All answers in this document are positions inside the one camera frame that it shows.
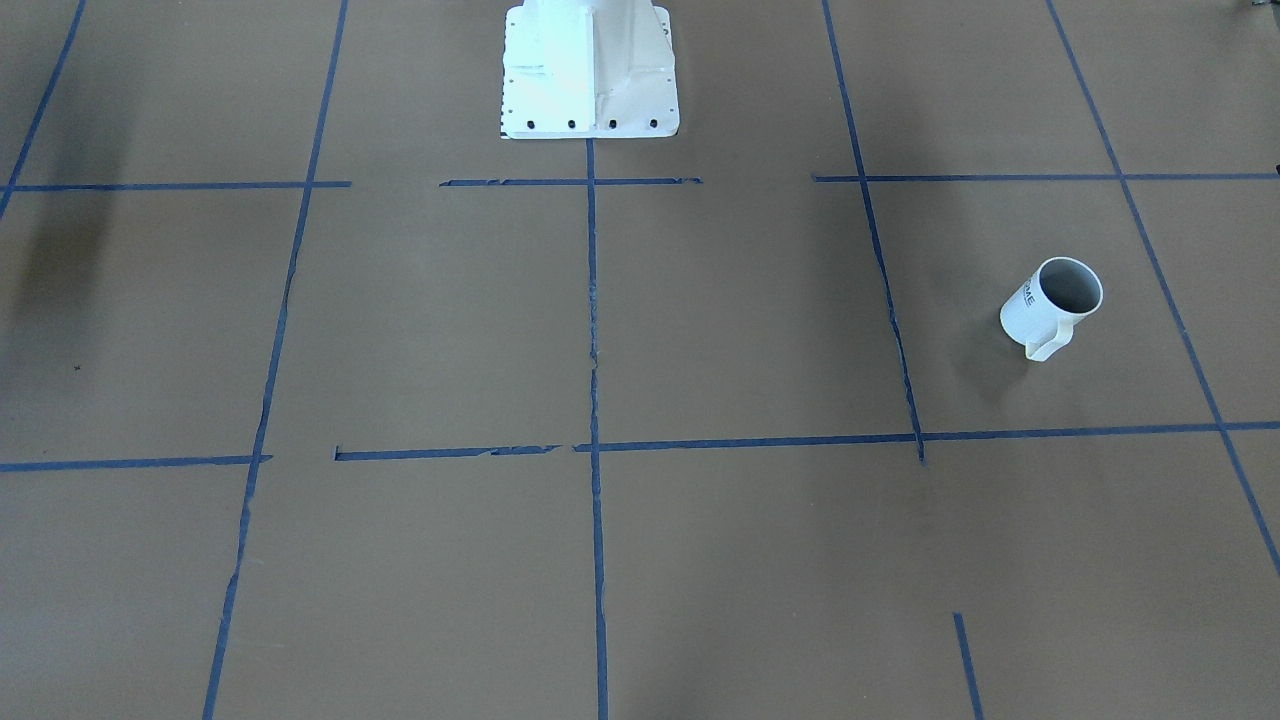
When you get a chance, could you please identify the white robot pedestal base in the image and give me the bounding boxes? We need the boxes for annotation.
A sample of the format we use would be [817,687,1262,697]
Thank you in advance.
[500,1,681,140]

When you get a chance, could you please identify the white mug with handle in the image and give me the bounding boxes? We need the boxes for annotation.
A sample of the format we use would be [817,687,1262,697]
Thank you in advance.
[998,258,1105,363]

